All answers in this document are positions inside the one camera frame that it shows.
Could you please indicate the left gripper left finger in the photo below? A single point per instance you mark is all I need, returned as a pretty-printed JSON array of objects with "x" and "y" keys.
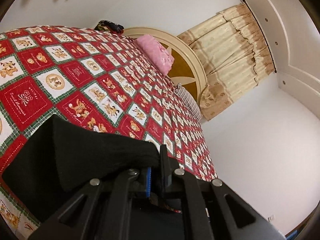
[{"x": 98, "y": 211}]

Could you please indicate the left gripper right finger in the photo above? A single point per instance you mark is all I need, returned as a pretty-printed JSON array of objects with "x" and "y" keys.
[{"x": 210, "y": 209}]

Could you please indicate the black pants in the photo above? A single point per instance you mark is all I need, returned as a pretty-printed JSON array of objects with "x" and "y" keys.
[{"x": 60, "y": 158}]

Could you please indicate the striped pillow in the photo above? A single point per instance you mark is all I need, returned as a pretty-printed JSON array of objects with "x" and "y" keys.
[{"x": 189, "y": 101}]

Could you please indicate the red patchwork bear bedspread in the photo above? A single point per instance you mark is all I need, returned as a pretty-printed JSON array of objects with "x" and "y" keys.
[{"x": 99, "y": 81}]

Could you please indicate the cream wooden headboard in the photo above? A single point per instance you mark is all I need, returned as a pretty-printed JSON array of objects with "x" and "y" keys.
[{"x": 186, "y": 69}]

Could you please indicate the pink folded blanket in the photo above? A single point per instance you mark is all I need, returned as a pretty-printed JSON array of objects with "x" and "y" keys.
[{"x": 156, "y": 53}]

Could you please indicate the beige curtain behind headboard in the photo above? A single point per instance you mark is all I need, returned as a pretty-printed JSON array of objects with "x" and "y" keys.
[{"x": 234, "y": 54}]

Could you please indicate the dark clothes bundle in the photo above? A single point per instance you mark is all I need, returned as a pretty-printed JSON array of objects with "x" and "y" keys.
[{"x": 113, "y": 28}]

